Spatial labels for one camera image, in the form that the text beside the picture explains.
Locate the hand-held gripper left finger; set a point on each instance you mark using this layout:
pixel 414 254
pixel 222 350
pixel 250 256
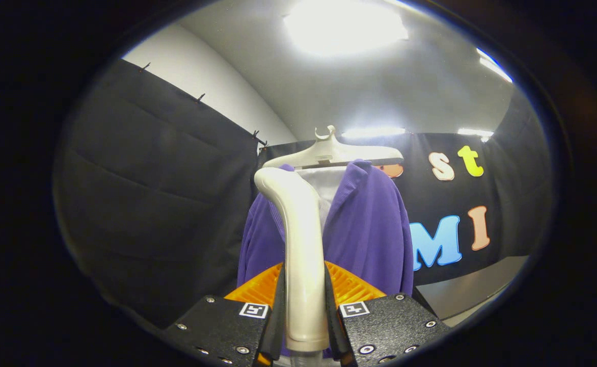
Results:
pixel 278 316

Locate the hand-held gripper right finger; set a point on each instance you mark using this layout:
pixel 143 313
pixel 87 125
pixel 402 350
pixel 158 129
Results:
pixel 331 321

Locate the purple jacket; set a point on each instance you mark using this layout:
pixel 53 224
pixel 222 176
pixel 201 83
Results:
pixel 364 229

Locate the white clothes hanger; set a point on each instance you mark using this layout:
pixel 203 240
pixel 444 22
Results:
pixel 329 153

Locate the grey cabinet with dark top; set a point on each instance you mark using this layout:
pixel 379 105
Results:
pixel 466 290

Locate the large ceiling light panel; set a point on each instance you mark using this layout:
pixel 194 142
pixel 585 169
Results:
pixel 344 25

